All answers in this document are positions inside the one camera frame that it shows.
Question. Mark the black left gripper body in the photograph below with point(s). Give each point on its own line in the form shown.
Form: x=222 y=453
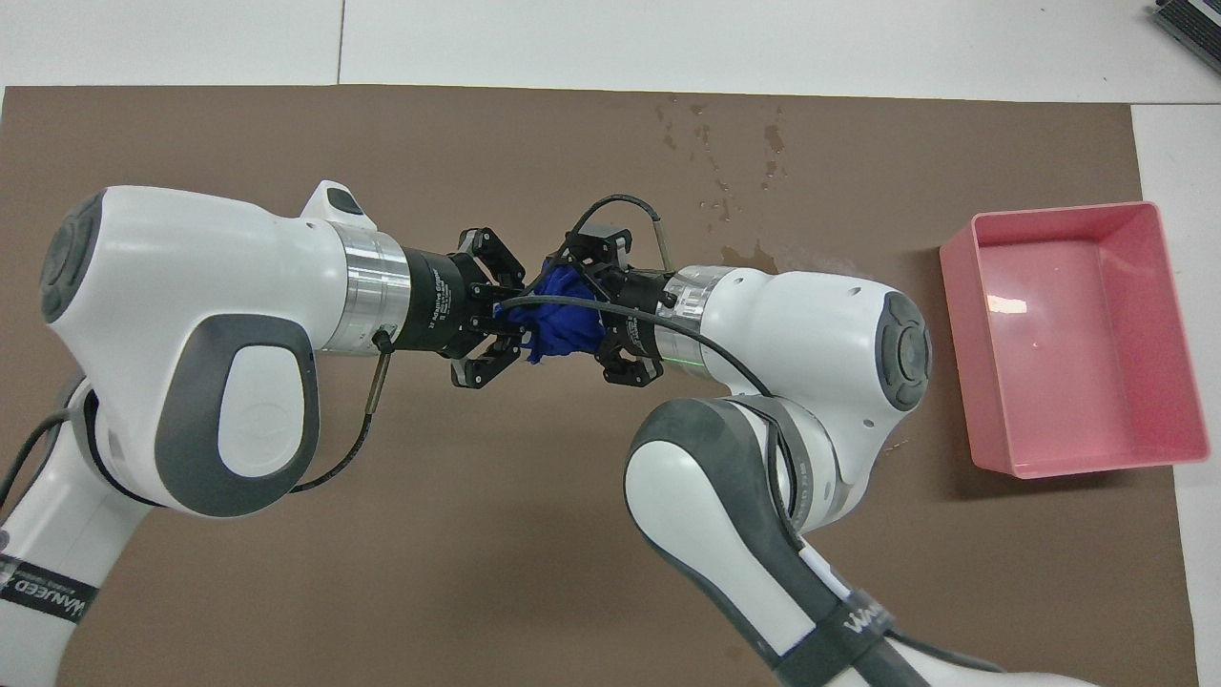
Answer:
x=444 y=301

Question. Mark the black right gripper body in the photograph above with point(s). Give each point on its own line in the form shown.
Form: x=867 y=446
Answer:
x=644 y=310

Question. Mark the blue towel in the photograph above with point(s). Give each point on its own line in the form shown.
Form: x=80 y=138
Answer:
x=563 y=324

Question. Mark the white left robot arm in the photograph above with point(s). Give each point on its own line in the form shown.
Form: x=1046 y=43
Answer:
x=191 y=277

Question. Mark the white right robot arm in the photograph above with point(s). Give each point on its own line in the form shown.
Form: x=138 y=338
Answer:
x=811 y=324

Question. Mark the brown table mat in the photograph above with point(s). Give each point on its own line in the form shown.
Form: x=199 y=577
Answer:
x=477 y=534

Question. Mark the pink plastic bin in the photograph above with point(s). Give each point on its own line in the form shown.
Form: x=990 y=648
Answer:
x=1078 y=363

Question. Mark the dark grey striped device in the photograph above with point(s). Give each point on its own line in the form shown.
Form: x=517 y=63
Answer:
x=1192 y=24

